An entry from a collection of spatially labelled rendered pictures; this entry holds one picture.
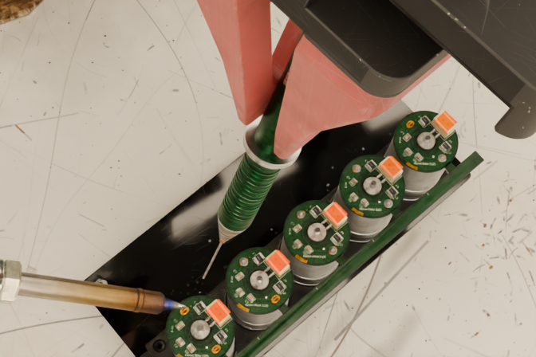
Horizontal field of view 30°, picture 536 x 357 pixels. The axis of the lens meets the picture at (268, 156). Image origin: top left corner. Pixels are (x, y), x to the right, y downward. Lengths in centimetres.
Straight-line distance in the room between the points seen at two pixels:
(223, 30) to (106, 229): 24
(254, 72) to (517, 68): 9
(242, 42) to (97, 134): 25
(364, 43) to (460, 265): 27
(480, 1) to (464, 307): 28
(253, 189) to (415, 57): 11
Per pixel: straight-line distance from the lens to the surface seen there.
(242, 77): 23
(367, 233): 41
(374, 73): 18
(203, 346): 37
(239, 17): 20
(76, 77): 46
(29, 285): 35
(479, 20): 16
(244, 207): 29
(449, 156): 39
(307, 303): 37
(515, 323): 45
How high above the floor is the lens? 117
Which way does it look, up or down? 72 degrees down
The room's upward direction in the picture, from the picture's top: 5 degrees clockwise
